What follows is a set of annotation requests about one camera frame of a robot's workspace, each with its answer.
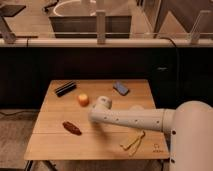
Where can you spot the blue rectangular sponge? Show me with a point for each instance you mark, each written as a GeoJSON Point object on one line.
{"type": "Point", "coordinates": [120, 88]}

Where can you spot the orange apple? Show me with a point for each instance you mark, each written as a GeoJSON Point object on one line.
{"type": "Point", "coordinates": [83, 99]}

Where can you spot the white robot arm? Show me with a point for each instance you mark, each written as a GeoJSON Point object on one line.
{"type": "Point", "coordinates": [190, 127]}

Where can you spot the wooden folding table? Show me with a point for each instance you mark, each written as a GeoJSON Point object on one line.
{"type": "Point", "coordinates": [51, 141]}

